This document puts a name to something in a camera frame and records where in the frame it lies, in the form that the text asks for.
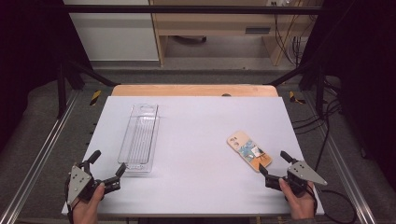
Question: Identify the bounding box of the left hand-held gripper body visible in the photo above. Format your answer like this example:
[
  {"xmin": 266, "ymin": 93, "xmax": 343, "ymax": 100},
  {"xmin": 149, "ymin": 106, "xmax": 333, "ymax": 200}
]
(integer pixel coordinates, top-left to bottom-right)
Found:
[{"xmin": 64, "ymin": 160, "xmax": 121, "ymax": 208}]

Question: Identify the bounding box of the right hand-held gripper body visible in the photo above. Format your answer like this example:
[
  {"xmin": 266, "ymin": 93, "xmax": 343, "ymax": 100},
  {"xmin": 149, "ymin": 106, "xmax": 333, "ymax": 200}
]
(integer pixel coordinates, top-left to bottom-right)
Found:
[{"xmin": 264, "ymin": 160, "xmax": 329, "ymax": 199}]

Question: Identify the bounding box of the clear plastic tray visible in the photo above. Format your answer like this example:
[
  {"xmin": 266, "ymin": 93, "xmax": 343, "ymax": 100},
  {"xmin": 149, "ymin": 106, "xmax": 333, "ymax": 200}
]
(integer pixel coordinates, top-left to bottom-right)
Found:
[{"xmin": 117, "ymin": 103, "xmax": 161, "ymax": 175}]

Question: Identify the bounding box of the person's left hand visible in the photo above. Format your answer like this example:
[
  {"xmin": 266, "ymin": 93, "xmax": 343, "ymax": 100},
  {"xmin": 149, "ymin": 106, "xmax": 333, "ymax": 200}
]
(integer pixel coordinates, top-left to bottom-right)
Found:
[{"xmin": 72, "ymin": 182, "xmax": 106, "ymax": 224}]

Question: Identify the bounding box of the person's right hand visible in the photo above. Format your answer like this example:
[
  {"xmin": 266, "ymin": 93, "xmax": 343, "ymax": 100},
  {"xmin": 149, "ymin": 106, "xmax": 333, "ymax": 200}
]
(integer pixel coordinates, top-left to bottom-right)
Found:
[{"xmin": 278, "ymin": 177, "xmax": 317, "ymax": 220}]

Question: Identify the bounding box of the yellow clamp right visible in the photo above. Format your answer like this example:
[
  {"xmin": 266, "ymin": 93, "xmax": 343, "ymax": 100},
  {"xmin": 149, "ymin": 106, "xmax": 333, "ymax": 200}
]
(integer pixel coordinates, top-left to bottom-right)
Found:
[{"xmin": 289, "ymin": 91, "xmax": 306, "ymax": 105}]

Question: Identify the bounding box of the wooden table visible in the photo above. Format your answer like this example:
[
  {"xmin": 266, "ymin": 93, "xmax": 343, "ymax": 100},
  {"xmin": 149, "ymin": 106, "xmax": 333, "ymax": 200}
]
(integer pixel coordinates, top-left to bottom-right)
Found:
[{"xmin": 111, "ymin": 83, "xmax": 279, "ymax": 98}]

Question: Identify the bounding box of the black curtain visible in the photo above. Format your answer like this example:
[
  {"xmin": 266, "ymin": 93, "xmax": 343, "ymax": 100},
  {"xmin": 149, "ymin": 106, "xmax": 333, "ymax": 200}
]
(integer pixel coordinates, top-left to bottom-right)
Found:
[
  {"xmin": 0, "ymin": 0, "xmax": 92, "ymax": 153},
  {"xmin": 300, "ymin": 0, "xmax": 396, "ymax": 188}
]

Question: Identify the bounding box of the white cabinet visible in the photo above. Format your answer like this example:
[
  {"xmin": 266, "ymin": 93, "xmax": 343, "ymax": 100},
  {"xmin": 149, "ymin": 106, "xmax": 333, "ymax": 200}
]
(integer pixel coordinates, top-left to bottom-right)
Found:
[{"xmin": 63, "ymin": 0, "xmax": 160, "ymax": 62}]

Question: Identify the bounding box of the light wooden desk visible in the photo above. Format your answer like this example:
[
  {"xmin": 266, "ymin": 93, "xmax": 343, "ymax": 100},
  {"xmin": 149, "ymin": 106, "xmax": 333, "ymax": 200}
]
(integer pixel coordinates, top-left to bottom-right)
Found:
[{"xmin": 148, "ymin": 0, "xmax": 325, "ymax": 67}]

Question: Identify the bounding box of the right hand-held gripper black cable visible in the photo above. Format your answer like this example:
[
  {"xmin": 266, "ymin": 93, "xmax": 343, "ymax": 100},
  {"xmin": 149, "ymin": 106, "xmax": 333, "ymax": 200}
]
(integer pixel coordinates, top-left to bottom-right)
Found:
[{"xmin": 306, "ymin": 182, "xmax": 319, "ymax": 218}]

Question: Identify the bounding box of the aluminium rail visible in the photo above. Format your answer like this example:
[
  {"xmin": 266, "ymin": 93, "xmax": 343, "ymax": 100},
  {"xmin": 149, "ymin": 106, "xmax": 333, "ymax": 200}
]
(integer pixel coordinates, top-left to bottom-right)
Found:
[
  {"xmin": 303, "ymin": 92, "xmax": 378, "ymax": 224},
  {"xmin": 0, "ymin": 90, "xmax": 80, "ymax": 224}
]

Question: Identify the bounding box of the black floor cable bundle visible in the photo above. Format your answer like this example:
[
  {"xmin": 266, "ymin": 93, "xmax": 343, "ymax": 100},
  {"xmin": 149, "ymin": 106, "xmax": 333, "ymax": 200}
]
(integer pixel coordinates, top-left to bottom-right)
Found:
[{"xmin": 291, "ymin": 76, "xmax": 344, "ymax": 173}]

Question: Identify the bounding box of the looped black floor cable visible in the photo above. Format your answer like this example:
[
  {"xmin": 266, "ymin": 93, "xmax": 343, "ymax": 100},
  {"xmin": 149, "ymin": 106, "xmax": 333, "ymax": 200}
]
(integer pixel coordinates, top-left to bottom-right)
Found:
[{"xmin": 318, "ymin": 189, "xmax": 359, "ymax": 224}]

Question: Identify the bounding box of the black frame strut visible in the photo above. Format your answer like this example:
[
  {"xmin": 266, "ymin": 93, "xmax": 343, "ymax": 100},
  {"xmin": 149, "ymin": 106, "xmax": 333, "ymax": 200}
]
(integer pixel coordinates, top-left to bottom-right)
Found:
[
  {"xmin": 266, "ymin": 59, "xmax": 328, "ymax": 117},
  {"xmin": 56, "ymin": 57, "xmax": 120, "ymax": 119}
]

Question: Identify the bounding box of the hanging black cable bundle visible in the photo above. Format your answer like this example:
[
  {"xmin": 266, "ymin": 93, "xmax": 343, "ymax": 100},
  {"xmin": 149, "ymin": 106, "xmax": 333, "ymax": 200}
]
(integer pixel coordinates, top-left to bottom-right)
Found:
[{"xmin": 271, "ymin": 1, "xmax": 312, "ymax": 67}]

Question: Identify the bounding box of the black horizontal frame bar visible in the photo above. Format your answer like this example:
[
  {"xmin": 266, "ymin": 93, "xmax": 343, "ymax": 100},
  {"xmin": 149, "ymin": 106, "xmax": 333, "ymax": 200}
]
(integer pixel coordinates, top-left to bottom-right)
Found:
[{"xmin": 62, "ymin": 4, "xmax": 325, "ymax": 15}]

